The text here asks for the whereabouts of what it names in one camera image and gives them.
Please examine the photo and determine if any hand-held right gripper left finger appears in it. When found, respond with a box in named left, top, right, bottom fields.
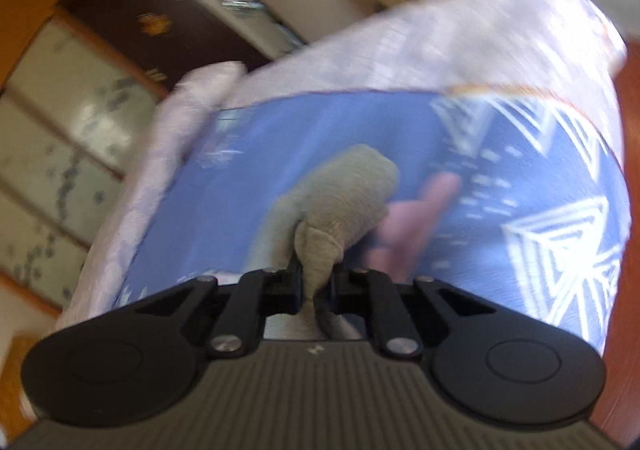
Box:
left=135, top=263, right=305, bottom=358

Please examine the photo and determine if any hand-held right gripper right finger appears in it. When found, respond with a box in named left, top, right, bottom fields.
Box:
left=327, top=267, right=496, bottom=358

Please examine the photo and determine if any wooden wardrobe with glass doors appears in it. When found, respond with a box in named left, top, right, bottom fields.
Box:
left=0, top=0, right=168, bottom=318

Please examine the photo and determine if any dark wooden door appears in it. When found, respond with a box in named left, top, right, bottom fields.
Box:
left=59, top=0, right=283, bottom=97

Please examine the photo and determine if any blue printed bed sheet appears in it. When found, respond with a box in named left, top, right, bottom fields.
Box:
left=115, top=0, right=631, bottom=356

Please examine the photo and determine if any person's left hand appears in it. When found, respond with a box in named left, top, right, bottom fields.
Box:
left=371, top=174, right=462, bottom=282

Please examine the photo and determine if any white floral quilt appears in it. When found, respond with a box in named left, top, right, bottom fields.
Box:
left=55, top=61, right=247, bottom=331

